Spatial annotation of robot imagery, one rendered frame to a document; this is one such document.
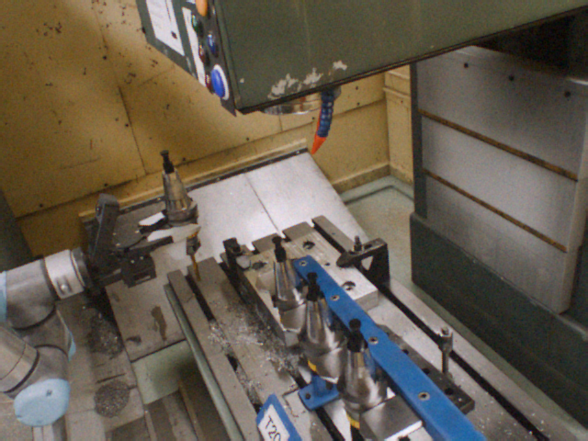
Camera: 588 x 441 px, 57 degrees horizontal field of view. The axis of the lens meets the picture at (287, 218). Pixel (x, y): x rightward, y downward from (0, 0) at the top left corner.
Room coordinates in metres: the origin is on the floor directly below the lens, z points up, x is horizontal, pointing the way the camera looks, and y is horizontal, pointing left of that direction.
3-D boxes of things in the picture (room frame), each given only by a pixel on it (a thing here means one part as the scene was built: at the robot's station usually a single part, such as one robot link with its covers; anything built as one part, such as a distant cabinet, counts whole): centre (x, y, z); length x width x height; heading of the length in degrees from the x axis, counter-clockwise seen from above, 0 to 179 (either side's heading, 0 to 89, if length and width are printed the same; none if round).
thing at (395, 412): (0.42, -0.07, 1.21); 0.07 x 0.05 x 0.01; 110
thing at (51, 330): (0.73, 0.45, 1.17); 0.11 x 0.08 x 0.11; 16
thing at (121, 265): (0.80, 0.30, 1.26); 0.12 x 0.08 x 0.09; 110
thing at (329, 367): (0.53, -0.04, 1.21); 0.07 x 0.05 x 0.01; 110
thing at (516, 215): (1.06, -0.47, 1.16); 0.48 x 0.05 x 0.51; 20
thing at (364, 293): (1.03, -0.01, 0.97); 0.29 x 0.23 x 0.05; 20
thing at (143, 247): (0.79, 0.24, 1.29); 0.09 x 0.05 x 0.02; 96
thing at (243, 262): (1.15, 0.14, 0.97); 0.13 x 0.03 x 0.15; 20
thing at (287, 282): (0.68, 0.02, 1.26); 0.04 x 0.04 x 0.07
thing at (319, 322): (0.58, -0.02, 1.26); 0.04 x 0.04 x 0.07
